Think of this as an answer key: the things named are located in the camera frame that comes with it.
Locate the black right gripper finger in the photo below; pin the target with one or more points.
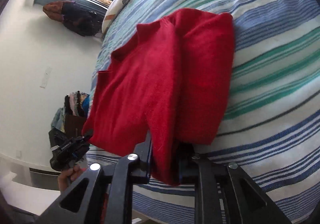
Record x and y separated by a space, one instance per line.
87 136

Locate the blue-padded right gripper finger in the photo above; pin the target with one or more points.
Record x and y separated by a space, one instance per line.
225 193
103 194

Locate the red knit sweater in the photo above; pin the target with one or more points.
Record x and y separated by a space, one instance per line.
170 80

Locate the colourful clothes heap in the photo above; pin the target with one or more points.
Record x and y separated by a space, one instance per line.
70 118

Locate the dark clothes pile by window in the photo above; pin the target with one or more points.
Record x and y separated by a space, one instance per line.
74 17

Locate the person's left hand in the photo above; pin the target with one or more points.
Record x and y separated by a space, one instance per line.
67 176

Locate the striped blue green bedsheet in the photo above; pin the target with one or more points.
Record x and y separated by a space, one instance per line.
271 125

